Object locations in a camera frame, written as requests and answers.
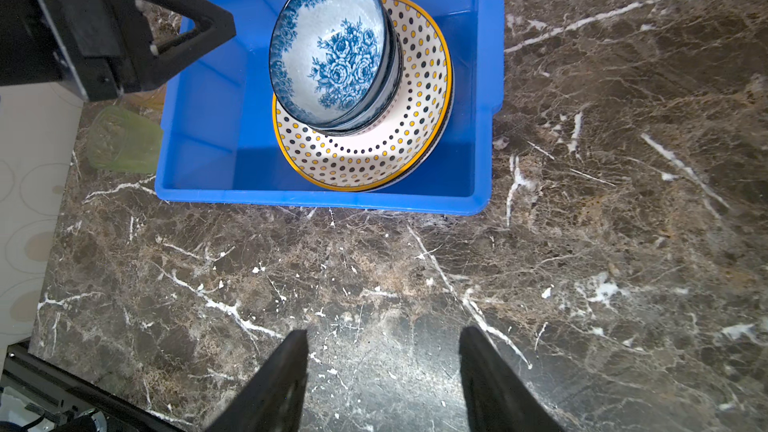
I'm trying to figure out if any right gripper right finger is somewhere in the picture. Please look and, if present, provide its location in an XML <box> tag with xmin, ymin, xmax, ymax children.
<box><xmin>459</xmin><ymin>326</ymin><xmax>563</xmax><ymax>432</ymax></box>

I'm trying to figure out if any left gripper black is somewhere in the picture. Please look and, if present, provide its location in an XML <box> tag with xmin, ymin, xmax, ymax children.
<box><xmin>1</xmin><ymin>0</ymin><xmax>235</xmax><ymax>102</ymax></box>

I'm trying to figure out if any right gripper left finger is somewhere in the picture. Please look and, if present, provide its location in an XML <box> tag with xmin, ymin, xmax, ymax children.
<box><xmin>208</xmin><ymin>330</ymin><xmax>309</xmax><ymax>432</ymax></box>

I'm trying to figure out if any green transparent cup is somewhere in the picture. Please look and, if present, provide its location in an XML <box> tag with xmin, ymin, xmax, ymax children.
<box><xmin>85</xmin><ymin>106</ymin><xmax>163</xmax><ymax>174</ymax></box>

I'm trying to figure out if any dotted yellow rim plate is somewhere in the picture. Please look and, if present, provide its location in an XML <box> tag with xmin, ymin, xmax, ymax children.
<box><xmin>272</xmin><ymin>0</ymin><xmax>455</xmax><ymax>192</ymax></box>

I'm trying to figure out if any blue floral ceramic bowl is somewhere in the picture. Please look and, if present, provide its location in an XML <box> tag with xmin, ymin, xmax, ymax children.
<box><xmin>313</xmin><ymin>18</ymin><xmax>402</xmax><ymax>136</ymax></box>

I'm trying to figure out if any blue plastic bin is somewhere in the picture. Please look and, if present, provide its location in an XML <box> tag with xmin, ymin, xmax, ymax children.
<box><xmin>155</xmin><ymin>0</ymin><xmax>505</xmax><ymax>215</ymax></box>

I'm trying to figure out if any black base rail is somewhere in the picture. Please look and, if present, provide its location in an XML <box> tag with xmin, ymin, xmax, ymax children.
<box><xmin>1</xmin><ymin>340</ymin><xmax>178</xmax><ymax>432</ymax></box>

